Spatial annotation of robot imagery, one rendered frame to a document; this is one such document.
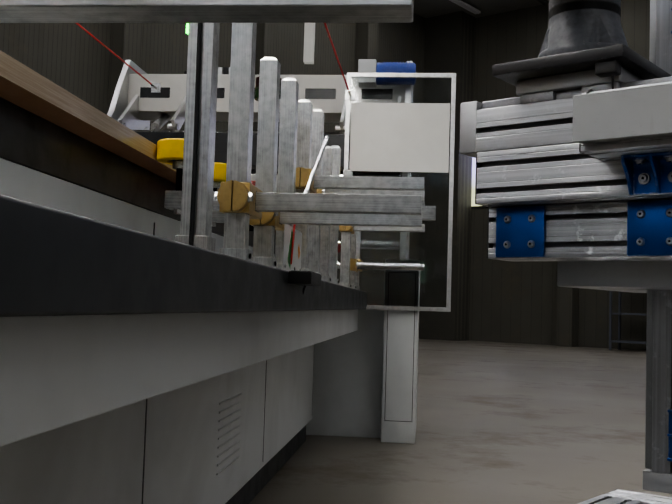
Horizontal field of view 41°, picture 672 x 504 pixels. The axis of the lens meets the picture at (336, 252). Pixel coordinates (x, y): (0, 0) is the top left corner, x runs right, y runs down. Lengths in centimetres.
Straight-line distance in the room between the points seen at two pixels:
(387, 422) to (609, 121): 310
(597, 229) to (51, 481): 91
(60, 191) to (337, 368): 320
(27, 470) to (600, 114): 92
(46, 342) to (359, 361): 365
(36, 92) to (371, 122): 327
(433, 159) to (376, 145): 28
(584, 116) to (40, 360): 86
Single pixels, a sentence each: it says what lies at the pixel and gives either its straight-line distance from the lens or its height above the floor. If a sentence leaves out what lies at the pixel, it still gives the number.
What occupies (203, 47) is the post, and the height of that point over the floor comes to 98.
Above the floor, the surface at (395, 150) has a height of 138.
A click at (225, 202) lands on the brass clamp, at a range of 145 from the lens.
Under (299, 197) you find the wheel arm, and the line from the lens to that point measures 150.
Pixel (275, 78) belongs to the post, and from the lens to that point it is 176.
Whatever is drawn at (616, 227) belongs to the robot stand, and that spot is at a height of 77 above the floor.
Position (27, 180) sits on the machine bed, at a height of 78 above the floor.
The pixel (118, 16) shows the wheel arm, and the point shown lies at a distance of 55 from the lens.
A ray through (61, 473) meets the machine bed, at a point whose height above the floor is 38.
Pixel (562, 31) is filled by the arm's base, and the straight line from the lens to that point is 153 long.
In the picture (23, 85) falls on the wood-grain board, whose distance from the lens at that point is 111.
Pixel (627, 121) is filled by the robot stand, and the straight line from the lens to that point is 132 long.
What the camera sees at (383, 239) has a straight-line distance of 424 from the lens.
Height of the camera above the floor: 63
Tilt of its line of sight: 3 degrees up
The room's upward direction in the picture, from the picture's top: 2 degrees clockwise
